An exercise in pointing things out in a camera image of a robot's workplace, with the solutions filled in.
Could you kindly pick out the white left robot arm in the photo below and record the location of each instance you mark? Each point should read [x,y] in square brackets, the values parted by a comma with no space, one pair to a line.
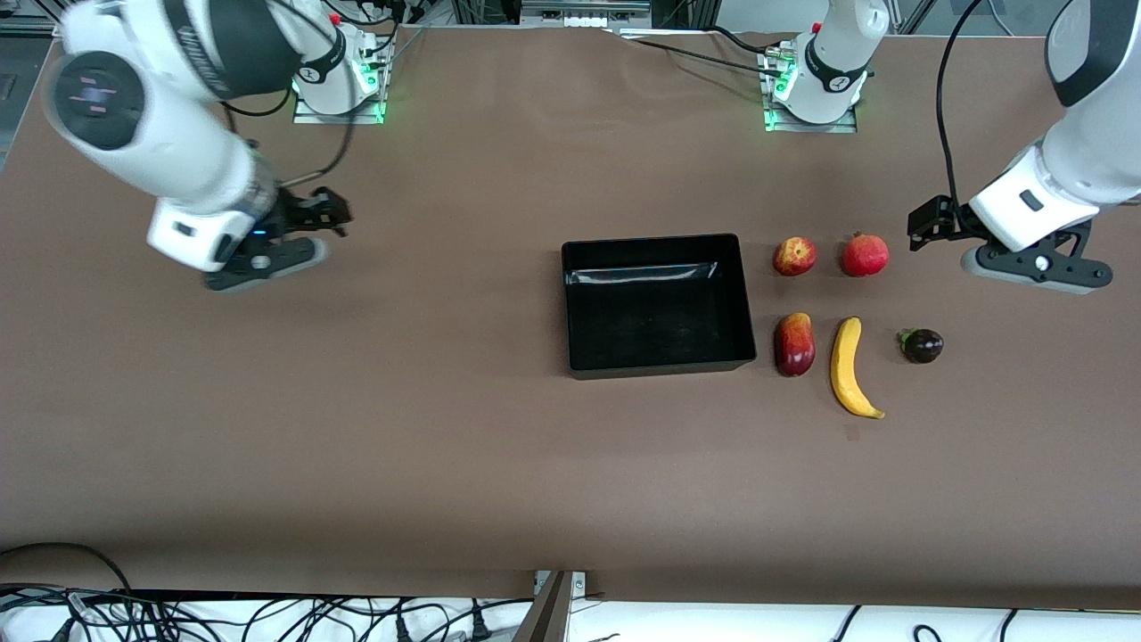
[1096,143]

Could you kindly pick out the white power strip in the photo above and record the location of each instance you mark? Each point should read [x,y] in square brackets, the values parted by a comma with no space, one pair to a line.
[584,13]

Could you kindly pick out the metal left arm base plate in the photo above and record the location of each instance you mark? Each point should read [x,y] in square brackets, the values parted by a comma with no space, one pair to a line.
[847,125]

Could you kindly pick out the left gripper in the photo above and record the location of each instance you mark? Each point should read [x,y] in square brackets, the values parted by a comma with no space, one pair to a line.
[947,220]

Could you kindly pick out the red yellow mango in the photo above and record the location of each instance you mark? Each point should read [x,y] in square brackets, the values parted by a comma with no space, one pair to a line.
[794,345]

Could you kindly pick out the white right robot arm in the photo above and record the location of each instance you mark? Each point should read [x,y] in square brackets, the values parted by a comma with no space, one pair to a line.
[178,152]

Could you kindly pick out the red pomegranate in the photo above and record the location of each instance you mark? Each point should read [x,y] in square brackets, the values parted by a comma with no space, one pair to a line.
[866,255]

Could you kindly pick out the red apple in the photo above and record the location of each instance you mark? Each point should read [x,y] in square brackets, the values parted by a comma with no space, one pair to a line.
[794,257]

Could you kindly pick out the yellow banana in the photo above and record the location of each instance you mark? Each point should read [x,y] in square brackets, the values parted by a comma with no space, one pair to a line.
[847,366]

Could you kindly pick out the dark purple eggplant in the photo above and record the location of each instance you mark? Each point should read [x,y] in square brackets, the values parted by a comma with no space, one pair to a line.
[923,346]

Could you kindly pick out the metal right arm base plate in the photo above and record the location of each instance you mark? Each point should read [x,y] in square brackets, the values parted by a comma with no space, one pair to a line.
[307,118]

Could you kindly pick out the black plastic box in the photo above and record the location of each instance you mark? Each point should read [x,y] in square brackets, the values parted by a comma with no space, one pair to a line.
[660,312]

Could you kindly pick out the grey metal post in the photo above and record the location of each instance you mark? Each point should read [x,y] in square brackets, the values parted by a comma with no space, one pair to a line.
[545,615]

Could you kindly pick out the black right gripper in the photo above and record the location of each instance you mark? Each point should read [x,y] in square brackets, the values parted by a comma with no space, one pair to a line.
[299,214]

